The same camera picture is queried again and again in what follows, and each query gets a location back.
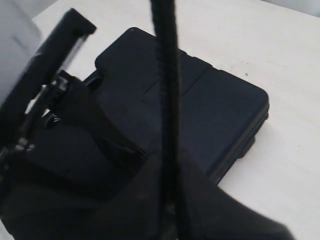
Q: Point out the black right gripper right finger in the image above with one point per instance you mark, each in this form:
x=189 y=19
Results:
x=206 y=212

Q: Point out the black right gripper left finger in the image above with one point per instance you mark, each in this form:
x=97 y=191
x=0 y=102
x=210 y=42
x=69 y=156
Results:
x=40 y=205

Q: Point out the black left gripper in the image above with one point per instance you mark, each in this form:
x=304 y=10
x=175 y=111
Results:
x=41 y=79

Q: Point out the black plastic carry case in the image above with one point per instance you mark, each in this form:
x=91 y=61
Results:
x=220 y=115

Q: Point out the white backdrop curtain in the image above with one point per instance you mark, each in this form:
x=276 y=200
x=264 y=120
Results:
x=19 y=39

